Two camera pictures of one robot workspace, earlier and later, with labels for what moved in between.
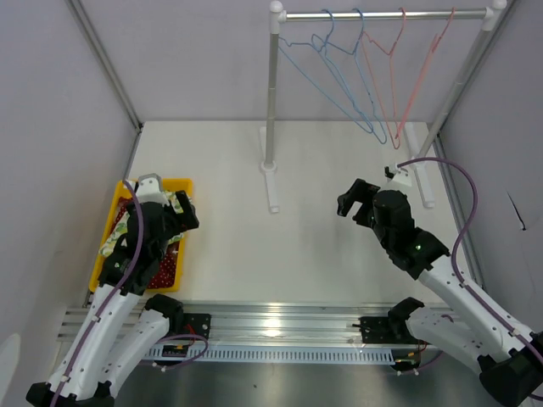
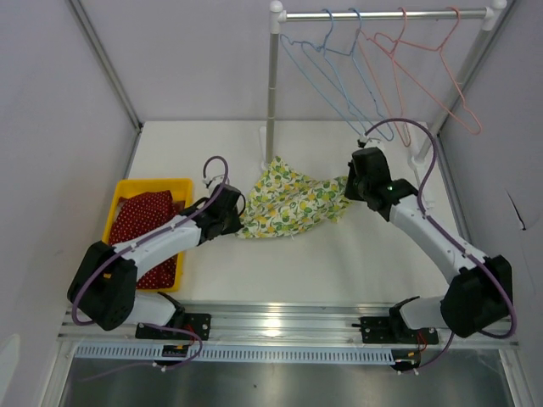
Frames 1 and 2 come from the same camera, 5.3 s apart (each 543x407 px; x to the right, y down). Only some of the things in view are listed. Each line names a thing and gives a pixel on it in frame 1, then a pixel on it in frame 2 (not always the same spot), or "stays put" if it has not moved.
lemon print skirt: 118,241 → 282,203
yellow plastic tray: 184,186 stays put
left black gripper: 182,221 → 234,225
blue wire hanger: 364,97 → 314,60
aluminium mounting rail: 265,321 stays put
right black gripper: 361,192 → 349,192
